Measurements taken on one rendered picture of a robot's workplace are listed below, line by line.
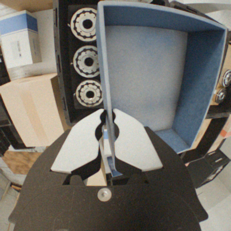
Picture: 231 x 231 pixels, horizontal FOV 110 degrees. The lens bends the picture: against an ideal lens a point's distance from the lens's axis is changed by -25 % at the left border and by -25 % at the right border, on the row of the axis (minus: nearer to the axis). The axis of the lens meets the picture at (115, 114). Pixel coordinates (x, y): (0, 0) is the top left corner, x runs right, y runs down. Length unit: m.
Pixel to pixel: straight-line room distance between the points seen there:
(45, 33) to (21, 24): 0.11
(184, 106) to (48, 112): 0.43
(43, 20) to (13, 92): 0.32
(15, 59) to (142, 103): 0.49
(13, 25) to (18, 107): 0.31
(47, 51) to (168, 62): 0.50
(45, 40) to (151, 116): 0.52
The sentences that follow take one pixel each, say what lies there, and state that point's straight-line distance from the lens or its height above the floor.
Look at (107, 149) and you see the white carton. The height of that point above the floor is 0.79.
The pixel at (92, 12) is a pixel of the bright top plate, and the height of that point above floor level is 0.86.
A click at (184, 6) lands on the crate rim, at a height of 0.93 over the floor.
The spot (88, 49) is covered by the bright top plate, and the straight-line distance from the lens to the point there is 0.37.
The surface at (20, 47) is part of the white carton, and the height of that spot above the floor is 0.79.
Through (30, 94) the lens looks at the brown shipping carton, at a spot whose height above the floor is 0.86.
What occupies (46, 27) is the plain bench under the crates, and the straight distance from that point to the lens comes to 0.59.
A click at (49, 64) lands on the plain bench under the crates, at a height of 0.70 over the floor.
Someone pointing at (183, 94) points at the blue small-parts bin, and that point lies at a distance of 0.22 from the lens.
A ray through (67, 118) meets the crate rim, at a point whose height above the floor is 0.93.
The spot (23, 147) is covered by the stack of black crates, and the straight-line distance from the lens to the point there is 1.54.
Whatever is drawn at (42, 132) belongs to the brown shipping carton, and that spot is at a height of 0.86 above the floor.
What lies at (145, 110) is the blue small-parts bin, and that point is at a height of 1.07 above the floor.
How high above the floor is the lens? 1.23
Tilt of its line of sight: 58 degrees down
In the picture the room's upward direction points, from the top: 160 degrees clockwise
